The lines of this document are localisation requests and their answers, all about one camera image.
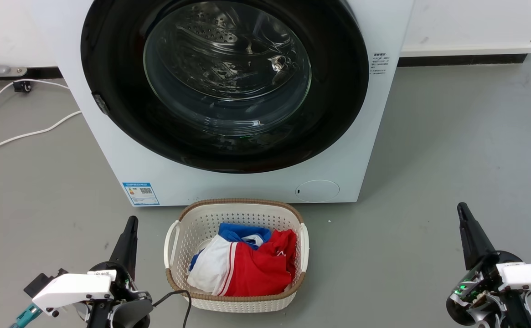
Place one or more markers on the white perforated laundry basket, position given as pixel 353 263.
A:
pixel 201 218

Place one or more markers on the blue energy label sticker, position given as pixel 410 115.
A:
pixel 141 194

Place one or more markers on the blue garment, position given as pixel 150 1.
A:
pixel 238 231

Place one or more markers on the small text label sticker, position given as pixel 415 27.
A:
pixel 380 64

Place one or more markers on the small black caster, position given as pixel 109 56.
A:
pixel 22 86

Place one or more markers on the white front-load washing machine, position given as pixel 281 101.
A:
pixel 247 187

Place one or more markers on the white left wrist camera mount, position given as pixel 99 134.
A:
pixel 71 289

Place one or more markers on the black round glass washer door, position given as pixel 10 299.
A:
pixel 110 68

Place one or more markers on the red and white garment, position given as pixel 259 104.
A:
pixel 256 273

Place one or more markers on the round white filter cover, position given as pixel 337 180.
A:
pixel 317 191

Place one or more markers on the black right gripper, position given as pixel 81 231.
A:
pixel 479 296

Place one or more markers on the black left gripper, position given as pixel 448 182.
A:
pixel 128 310

